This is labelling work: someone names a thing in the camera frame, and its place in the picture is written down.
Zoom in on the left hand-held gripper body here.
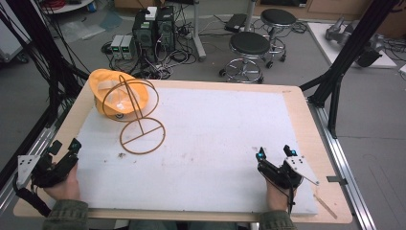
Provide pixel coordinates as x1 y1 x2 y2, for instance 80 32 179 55
15 149 79 190

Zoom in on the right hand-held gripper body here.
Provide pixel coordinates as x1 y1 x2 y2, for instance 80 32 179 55
257 155 321 191

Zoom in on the yellow cap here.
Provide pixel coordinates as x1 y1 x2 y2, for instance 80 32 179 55
88 68 150 123

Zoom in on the brown wire hat stand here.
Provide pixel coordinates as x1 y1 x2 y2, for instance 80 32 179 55
101 74 167 156

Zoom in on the person's right hand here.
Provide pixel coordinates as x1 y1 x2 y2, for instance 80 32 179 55
265 179 298 213

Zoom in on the person's left hand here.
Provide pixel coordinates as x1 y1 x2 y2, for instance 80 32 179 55
42 162 81 202

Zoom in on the thin wooden stick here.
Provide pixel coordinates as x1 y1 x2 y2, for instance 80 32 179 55
313 193 339 220

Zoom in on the white foam mat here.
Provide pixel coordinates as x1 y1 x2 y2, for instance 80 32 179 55
76 87 320 216

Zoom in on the grey tape strip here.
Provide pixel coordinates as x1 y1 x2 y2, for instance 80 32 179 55
326 174 349 187

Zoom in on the grey power supply box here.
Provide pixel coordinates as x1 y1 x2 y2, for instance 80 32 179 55
110 34 124 60
120 34 136 60

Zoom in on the large black round stool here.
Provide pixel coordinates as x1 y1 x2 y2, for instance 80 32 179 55
218 31 272 85

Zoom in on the white floor board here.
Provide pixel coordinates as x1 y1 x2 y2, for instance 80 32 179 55
306 21 398 70

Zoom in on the clear plastic sheet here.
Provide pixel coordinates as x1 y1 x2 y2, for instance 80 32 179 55
58 18 107 42

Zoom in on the silver case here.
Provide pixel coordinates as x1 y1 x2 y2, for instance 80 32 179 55
0 17 31 64

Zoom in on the black computer tower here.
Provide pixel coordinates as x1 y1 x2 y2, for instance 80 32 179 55
155 5 177 54
131 9 160 64

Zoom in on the small black round stool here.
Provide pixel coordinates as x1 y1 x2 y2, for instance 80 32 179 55
259 8 298 69

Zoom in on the flat black box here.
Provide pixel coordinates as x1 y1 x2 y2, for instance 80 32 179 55
223 12 249 34

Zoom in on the grey metal table leg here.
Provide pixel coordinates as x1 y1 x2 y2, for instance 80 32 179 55
243 0 259 33
191 0 208 62

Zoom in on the round white table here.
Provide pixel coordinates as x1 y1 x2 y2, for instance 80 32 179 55
40 0 96 15

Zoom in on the white box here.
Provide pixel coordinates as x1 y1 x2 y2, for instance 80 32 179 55
145 6 158 22

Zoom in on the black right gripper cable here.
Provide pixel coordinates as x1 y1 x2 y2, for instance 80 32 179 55
286 177 297 216

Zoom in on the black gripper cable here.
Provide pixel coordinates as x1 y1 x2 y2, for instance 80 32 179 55
286 177 297 216
11 172 53 219

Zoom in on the aluminium rail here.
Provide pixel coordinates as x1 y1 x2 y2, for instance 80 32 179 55
0 97 76 214
306 99 378 230

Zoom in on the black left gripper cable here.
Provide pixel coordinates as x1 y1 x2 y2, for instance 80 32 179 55
11 172 53 219

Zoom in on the black metal frame stand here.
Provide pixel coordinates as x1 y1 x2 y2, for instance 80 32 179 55
299 0 400 140
0 0 90 124

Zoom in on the tangle of floor cables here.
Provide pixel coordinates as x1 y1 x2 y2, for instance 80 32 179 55
101 18 199 81

